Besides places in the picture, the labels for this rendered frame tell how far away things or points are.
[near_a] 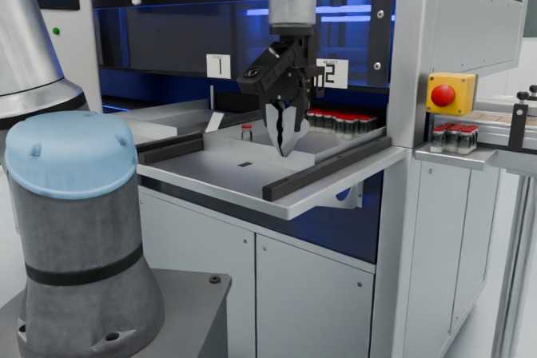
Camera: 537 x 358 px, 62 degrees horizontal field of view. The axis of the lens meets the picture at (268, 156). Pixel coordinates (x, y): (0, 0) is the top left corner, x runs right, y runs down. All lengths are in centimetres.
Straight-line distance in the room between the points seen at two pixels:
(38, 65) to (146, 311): 30
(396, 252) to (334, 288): 21
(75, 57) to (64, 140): 107
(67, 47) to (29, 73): 93
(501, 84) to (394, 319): 466
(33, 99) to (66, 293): 22
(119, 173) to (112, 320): 15
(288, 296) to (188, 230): 40
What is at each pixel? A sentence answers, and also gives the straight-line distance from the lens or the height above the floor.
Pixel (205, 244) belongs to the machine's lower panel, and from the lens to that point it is 140.
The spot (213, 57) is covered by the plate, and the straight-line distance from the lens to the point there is 121.
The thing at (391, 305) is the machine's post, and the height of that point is 52.
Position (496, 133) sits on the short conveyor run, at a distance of 99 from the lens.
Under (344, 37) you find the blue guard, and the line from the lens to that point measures 97.
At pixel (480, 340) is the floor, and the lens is 196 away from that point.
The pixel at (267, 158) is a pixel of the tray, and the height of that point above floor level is 89.
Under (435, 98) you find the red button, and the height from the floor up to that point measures 99.
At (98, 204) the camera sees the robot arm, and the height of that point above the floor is 95.
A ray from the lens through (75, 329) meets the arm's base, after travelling 49.
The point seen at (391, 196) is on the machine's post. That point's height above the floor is 77.
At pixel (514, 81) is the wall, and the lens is 555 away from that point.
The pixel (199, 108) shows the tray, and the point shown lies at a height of 89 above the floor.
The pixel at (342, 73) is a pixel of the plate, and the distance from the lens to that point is 98.
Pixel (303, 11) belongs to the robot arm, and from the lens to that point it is 71.
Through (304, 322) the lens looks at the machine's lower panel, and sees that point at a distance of 126.
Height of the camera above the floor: 111
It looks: 16 degrees down
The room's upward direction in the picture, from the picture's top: straight up
